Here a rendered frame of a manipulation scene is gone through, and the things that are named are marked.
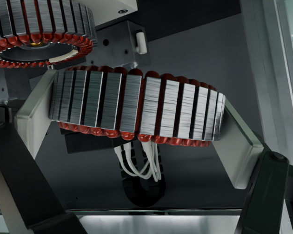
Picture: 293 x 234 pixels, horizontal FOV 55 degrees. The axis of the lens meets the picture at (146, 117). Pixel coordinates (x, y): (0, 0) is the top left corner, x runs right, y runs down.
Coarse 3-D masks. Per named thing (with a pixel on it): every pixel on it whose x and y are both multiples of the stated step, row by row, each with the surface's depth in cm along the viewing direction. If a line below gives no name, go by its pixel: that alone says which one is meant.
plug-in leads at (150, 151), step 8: (128, 144) 37; (144, 144) 36; (152, 144) 42; (120, 152) 39; (128, 152) 38; (152, 152) 40; (120, 160) 39; (128, 160) 38; (152, 160) 40; (144, 168) 41; (152, 168) 37; (144, 176) 39; (160, 176) 40
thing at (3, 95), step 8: (0, 72) 47; (8, 72) 47; (16, 72) 49; (24, 72) 50; (0, 80) 47; (8, 80) 47; (16, 80) 48; (24, 80) 50; (0, 88) 47; (8, 88) 47; (16, 88) 48; (24, 88) 50; (0, 96) 47; (8, 96) 47; (16, 96) 48; (24, 96) 49
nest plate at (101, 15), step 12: (84, 0) 25; (96, 0) 26; (108, 0) 26; (120, 0) 27; (132, 0) 29; (96, 12) 28; (108, 12) 29; (120, 12) 29; (132, 12) 30; (96, 24) 32
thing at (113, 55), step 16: (96, 32) 38; (112, 32) 37; (128, 32) 36; (144, 32) 40; (96, 48) 38; (112, 48) 37; (128, 48) 36; (96, 64) 38; (112, 64) 37; (128, 64) 37; (144, 64) 39
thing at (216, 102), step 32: (64, 96) 15; (96, 96) 14; (128, 96) 14; (160, 96) 14; (192, 96) 14; (224, 96) 17; (64, 128) 16; (96, 128) 14; (128, 128) 14; (160, 128) 14; (192, 128) 15
